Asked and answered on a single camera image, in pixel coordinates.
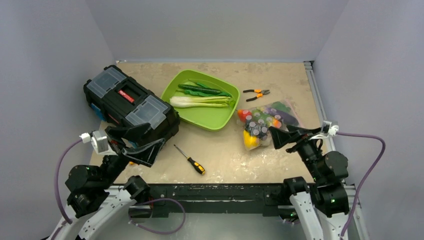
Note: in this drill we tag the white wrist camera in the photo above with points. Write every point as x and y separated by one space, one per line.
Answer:
328 129
98 140

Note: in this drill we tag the black toolbox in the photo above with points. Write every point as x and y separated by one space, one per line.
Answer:
119 99

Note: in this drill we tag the green chili pepper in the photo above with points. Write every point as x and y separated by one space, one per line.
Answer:
200 94

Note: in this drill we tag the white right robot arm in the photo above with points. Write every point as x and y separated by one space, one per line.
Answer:
322 207

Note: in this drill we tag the green plastic tray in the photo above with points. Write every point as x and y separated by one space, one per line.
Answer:
209 118

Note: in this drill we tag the orange black pliers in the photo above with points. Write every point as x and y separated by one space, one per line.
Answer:
259 93

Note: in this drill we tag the black grape bunch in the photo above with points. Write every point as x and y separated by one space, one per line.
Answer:
258 128

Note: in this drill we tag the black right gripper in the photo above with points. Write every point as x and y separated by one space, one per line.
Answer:
303 139

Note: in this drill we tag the dark green cucumber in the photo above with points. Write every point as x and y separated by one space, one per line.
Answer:
201 89

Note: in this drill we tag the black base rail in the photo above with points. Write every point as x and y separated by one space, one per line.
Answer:
206 198

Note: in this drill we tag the clear zip top bag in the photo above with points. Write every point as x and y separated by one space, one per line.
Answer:
265 112

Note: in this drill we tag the black yellow screwdriver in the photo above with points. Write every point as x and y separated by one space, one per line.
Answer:
197 167

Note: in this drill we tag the purple eggplant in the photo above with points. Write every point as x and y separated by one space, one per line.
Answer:
286 118

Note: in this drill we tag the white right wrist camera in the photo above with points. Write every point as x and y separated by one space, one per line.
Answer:
328 129

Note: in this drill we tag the green bok choy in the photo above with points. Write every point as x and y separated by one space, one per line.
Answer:
280 106

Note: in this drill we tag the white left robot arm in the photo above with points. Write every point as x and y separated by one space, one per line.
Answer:
86 227

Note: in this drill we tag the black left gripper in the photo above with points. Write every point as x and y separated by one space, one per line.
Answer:
145 153

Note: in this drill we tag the orange green mango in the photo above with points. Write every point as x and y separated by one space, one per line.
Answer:
276 123

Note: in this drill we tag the yellow pear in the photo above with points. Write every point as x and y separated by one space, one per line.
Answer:
250 141

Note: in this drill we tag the white napa cabbage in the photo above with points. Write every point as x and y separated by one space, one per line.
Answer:
192 102

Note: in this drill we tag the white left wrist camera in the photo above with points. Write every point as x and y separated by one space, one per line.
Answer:
98 140

